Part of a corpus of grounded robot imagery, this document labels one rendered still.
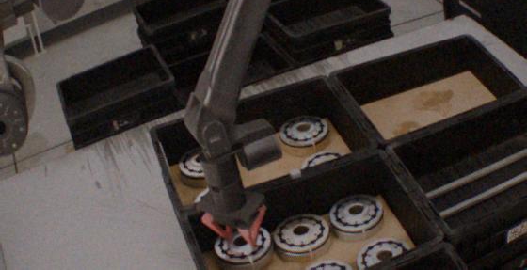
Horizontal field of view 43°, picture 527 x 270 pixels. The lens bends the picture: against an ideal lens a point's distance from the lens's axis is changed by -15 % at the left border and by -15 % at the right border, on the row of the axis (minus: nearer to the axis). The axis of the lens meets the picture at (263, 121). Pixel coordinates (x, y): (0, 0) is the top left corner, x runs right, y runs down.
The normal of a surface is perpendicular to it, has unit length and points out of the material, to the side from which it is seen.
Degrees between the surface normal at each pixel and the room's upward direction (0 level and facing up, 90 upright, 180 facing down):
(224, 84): 69
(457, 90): 0
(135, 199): 0
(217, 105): 79
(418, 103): 0
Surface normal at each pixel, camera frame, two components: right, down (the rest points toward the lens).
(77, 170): -0.15, -0.81
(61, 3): 0.35, 0.34
